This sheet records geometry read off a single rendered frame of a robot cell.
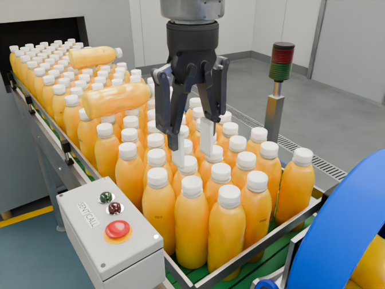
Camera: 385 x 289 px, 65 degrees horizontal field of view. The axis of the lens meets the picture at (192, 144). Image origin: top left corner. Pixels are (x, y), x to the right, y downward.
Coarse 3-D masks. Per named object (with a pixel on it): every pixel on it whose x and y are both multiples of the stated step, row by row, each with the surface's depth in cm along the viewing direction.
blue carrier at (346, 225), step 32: (384, 160) 39; (352, 192) 37; (384, 192) 35; (320, 224) 37; (352, 224) 35; (384, 224) 56; (320, 256) 36; (352, 256) 34; (288, 288) 41; (320, 288) 36
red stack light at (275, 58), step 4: (272, 48) 89; (276, 48) 87; (272, 52) 89; (276, 52) 87; (280, 52) 86; (284, 52) 86; (288, 52) 86; (292, 52) 87; (272, 56) 89; (276, 56) 88; (280, 56) 87; (284, 56) 87; (288, 56) 87; (292, 56) 88; (272, 60) 89; (276, 60) 88; (280, 60) 87; (284, 60) 87; (288, 60) 87; (292, 60) 89
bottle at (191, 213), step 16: (176, 208) 58; (192, 208) 56; (208, 208) 58; (176, 224) 59; (192, 224) 57; (208, 224) 60; (176, 240) 62; (192, 240) 59; (176, 256) 65; (192, 256) 62
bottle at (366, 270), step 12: (372, 240) 39; (384, 240) 39; (372, 252) 38; (384, 252) 37; (360, 264) 38; (372, 264) 37; (384, 264) 36; (360, 276) 38; (372, 276) 37; (384, 276) 36; (372, 288) 37; (384, 288) 36
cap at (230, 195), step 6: (222, 186) 55; (228, 186) 55; (234, 186) 55; (222, 192) 54; (228, 192) 54; (234, 192) 54; (240, 192) 54; (222, 198) 53; (228, 198) 52; (234, 198) 53; (228, 204) 53; (234, 204) 53
